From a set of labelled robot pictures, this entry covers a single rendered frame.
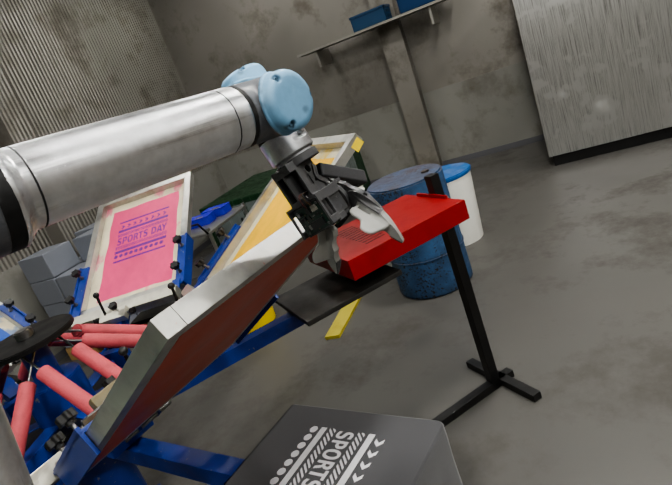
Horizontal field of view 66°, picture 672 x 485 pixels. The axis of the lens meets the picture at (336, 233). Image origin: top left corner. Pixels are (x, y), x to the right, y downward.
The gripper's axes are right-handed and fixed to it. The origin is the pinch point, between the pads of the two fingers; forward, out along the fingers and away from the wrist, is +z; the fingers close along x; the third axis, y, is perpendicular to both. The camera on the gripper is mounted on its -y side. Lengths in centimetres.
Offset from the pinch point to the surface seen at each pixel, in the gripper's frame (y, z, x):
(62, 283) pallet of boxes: -159, -74, -467
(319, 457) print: -5, 40, -52
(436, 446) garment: -15, 49, -27
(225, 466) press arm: 1, 34, -82
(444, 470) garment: -16, 56, -30
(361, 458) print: -7, 44, -42
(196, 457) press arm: 0, 31, -95
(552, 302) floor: -236, 129, -88
